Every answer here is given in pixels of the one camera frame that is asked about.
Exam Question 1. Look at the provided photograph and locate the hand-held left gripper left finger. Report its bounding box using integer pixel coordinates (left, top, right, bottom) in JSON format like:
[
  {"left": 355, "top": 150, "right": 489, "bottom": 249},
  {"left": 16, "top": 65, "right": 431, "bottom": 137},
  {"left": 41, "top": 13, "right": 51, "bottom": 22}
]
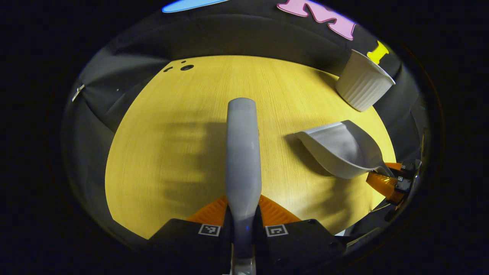
[{"left": 147, "top": 196, "right": 233, "bottom": 275}]

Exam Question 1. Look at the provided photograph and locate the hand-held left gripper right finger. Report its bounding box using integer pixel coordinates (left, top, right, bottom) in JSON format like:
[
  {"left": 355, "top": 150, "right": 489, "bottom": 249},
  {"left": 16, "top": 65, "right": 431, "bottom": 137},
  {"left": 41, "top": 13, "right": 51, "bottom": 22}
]
[{"left": 254, "top": 195, "right": 347, "bottom": 275}]

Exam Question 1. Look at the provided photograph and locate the grey plastic dustpan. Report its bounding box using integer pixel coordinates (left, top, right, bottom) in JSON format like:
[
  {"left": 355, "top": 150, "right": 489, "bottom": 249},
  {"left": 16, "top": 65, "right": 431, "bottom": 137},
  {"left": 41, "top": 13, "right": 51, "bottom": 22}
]
[{"left": 294, "top": 120, "right": 394, "bottom": 179}]

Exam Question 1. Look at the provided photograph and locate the white ribbed garbage bin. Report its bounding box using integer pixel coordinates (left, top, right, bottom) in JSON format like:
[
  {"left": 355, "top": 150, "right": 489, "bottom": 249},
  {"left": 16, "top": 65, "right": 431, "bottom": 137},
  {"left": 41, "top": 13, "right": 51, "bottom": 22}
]
[{"left": 335, "top": 49, "right": 396, "bottom": 112}]

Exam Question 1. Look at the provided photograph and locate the yellow wooden desktop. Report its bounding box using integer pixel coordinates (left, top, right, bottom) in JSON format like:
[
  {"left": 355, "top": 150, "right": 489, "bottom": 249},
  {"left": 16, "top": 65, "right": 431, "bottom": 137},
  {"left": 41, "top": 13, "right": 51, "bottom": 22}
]
[{"left": 105, "top": 55, "right": 397, "bottom": 240}]

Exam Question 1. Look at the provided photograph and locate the black backdrop cloth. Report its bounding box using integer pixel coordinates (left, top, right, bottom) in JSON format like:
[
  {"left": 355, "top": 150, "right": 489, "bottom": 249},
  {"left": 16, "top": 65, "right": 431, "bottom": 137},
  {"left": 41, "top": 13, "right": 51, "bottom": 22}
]
[{"left": 61, "top": 0, "right": 424, "bottom": 249}]

